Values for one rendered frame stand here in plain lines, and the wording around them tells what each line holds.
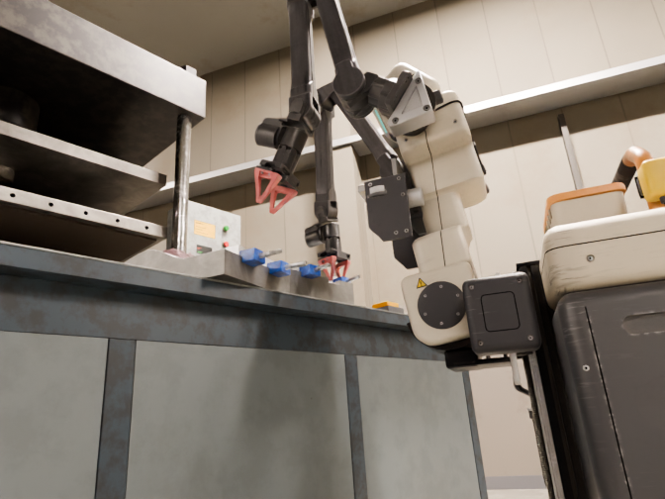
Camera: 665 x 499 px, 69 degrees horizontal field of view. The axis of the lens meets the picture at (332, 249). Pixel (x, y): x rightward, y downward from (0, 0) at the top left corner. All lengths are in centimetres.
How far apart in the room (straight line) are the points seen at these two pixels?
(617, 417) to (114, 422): 82
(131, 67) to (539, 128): 306
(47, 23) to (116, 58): 25
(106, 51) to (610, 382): 198
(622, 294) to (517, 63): 376
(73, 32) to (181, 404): 155
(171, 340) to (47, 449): 27
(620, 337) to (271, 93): 456
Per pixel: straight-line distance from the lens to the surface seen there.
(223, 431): 108
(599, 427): 89
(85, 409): 95
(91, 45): 219
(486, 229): 389
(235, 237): 235
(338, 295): 140
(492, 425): 367
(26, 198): 192
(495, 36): 476
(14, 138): 203
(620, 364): 90
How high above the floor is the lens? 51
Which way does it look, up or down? 19 degrees up
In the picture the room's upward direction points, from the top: 4 degrees counter-clockwise
